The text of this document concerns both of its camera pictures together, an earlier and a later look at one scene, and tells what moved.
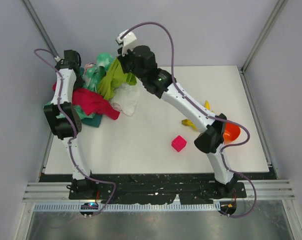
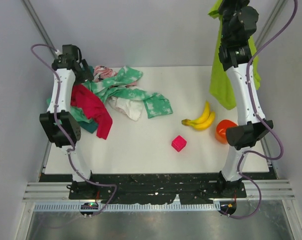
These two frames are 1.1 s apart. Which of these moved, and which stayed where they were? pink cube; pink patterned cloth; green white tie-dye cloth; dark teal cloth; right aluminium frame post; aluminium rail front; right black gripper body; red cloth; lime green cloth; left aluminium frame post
Moved: lime green cloth; dark teal cloth; pink patterned cloth; red cloth; right black gripper body; green white tie-dye cloth
Stayed: pink cube; aluminium rail front; right aluminium frame post; left aluminium frame post
